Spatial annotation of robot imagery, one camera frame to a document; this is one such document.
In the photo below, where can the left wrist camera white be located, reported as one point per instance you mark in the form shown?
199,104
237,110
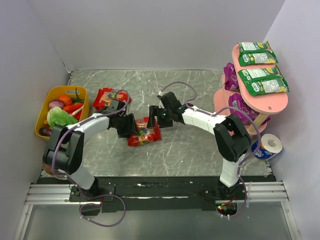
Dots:
114,107

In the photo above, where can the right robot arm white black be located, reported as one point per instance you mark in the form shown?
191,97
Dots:
230,134

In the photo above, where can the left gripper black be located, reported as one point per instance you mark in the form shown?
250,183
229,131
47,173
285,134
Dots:
130,125

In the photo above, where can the toilet paper roll blue wrapper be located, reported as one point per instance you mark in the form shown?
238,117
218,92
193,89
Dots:
270,146

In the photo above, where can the purple candy bag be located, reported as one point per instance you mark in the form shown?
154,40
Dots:
236,101
231,81

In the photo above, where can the yellow basket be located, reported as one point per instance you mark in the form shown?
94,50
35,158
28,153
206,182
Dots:
53,94

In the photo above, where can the red candy bag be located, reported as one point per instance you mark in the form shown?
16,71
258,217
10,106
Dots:
145,135
105,96

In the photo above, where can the beige cloth bag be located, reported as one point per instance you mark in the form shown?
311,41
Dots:
50,168

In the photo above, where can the purple toy eggplant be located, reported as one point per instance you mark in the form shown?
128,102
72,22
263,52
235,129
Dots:
45,131

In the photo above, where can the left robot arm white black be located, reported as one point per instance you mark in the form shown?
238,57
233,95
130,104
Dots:
64,150

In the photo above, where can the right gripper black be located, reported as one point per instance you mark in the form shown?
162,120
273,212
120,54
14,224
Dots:
157,115

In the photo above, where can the orange toy fruit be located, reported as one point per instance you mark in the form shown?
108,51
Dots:
66,100

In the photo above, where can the pink three-tier shelf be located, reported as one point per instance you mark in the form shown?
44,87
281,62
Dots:
266,105

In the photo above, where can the aluminium frame rail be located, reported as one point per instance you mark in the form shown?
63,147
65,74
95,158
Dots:
60,194

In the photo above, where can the purple toy onion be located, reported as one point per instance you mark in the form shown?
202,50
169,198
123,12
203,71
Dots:
56,103

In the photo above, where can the green toy cabbage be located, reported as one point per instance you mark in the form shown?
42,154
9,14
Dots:
57,116

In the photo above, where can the green candy bag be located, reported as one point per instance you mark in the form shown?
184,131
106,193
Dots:
263,81
256,53

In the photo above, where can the orange toy carrot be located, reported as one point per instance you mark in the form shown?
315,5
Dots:
71,108

